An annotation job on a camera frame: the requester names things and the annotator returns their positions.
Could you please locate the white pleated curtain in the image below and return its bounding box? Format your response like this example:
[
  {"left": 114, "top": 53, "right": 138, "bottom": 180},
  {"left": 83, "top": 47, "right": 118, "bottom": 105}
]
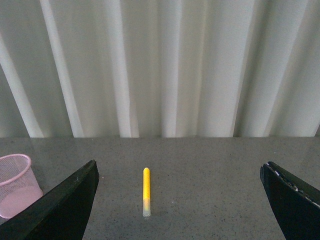
[{"left": 0, "top": 0, "right": 320, "bottom": 138}]

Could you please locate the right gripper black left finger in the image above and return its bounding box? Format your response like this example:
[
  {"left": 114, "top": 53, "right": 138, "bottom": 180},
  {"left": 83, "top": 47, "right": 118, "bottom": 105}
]
[{"left": 0, "top": 160, "right": 99, "bottom": 240}]

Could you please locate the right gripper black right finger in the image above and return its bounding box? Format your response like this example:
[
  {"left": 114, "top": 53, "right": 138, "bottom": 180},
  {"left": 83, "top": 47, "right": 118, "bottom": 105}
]
[{"left": 260, "top": 161, "right": 320, "bottom": 240}]

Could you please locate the yellow marker pen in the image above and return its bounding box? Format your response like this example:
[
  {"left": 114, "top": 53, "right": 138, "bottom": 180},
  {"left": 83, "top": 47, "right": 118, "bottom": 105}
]
[{"left": 142, "top": 167, "right": 151, "bottom": 218}]

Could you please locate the pink mesh pen cup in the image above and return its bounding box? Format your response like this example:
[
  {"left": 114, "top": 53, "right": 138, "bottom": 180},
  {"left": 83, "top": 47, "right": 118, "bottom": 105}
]
[{"left": 0, "top": 153, "right": 43, "bottom": 219}]

